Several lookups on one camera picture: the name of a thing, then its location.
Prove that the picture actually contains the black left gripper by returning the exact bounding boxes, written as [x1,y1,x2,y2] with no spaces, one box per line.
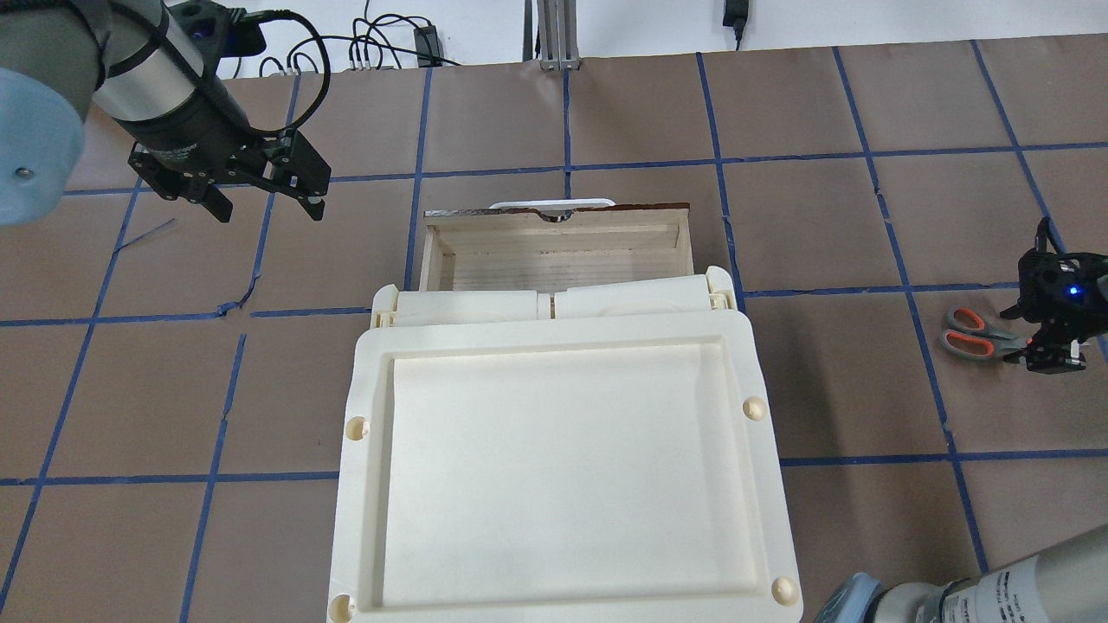
[129,129,332,223]

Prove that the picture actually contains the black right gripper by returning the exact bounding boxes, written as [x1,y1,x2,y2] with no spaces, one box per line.
[1001,218,1107,375]

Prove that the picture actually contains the grey orange scissors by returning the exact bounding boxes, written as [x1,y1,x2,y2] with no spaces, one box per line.
[938,306,1028,362]

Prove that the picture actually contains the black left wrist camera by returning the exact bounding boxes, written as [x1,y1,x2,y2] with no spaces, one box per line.
[170,1,267,60]

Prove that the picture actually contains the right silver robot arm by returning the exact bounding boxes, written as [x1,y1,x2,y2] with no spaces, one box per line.
[815,217,1107,622]

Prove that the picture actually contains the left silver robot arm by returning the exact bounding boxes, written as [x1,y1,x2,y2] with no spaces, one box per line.
[1,1,332,228]

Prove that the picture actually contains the black power adapter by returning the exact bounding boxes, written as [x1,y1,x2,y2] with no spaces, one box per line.
[724,0,750,47]

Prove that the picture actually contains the aluminium frame post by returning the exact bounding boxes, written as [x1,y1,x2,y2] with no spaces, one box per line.
[523,1,581,72]

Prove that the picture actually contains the light wooden drawer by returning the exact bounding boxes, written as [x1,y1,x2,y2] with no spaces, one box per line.
[418,202,695,294]

